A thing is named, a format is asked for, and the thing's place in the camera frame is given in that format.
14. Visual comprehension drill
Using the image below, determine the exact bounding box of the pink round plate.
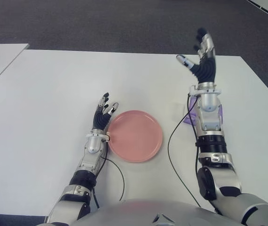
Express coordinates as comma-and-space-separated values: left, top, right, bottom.
107, 110, 164, 163

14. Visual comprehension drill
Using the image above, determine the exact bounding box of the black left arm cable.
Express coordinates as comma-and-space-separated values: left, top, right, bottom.
93, 138, 126, 209

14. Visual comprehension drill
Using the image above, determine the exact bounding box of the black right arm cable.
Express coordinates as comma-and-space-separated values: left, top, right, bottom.
167, 93, 221, 215

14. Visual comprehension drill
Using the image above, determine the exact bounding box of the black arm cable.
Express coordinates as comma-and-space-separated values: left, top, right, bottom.
167, 93, 221, 215
93, 138, 126, 209

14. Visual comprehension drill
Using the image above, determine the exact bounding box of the grey robot torso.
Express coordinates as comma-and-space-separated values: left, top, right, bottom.
36, 198, 240, 226

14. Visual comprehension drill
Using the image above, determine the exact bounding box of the white side table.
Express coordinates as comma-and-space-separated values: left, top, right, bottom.
0, 43, 29, 94

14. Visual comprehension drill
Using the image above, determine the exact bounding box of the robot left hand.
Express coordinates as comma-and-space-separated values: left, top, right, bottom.
92, 92, 120, 131

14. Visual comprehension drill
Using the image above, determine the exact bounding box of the purple tissue paper pack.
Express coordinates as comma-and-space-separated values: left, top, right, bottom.
173, 96, 224, 127

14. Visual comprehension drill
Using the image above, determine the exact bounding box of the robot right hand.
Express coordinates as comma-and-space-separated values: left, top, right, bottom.
175, 27, 217, 85

